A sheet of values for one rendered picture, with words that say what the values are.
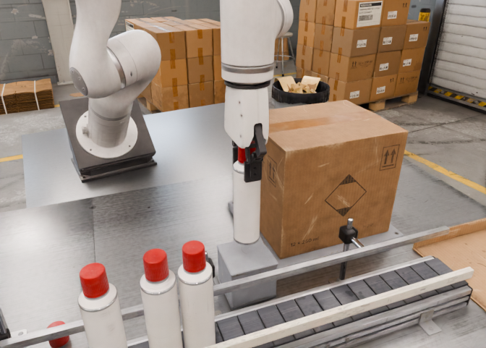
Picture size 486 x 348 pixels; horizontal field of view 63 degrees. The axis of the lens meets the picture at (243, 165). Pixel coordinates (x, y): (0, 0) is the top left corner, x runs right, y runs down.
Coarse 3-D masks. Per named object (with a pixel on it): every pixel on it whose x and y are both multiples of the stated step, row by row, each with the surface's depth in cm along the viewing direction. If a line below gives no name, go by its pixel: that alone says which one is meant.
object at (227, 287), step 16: (400, 240) 78; (416, 240) 79; (336, 256) 74; (352, 256) 75; (272, 272) 70; (288, 272) 71; (304, 272) 72; (224, 288) 67; (240, 288) 68; (80, 320) 61; (16, 336) 58; (32, 336) 58; (48, 336) 59
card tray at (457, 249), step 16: (464, 224) 99; (480, 224) 101; (432, 240) 97; (448, 240) 99; (464, 240) 99; (480, 240) 99; (448, 256) 93; (464, 256) 93; (480, 256) 93; (480, 272) 89; (480, 288) 84; (480, 304) 80
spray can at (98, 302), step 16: (80, 272) 52; (96, 272) 52; (96, 288) 52; (112, 288) 55; (80, 304) 53; (96, 304) 53; (112, 304) 54; (96, 320) 53; (112, 320) 55; (96, 336) 55; (112, 336) 56
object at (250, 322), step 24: (432, 264) 84; (336, 288) 78; (360, 288) 78; (384, 288) 78; (456, 288) 78; (264, 312) 73; (288, 312) 73; (312, 312) 73; (216, 336) 68; (288, 336) 68
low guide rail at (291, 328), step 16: (464, 272) 77; (400, 288) 73; (416, 288) 73; (432, 288) 75; (352, 304) 70; (368, 304) 70; (384, 304) 72; (304, 320) 67; (320, 320) 67; (336, 320) 69; (240, 336) 64; (256, 336) 64; (272, 336) 65
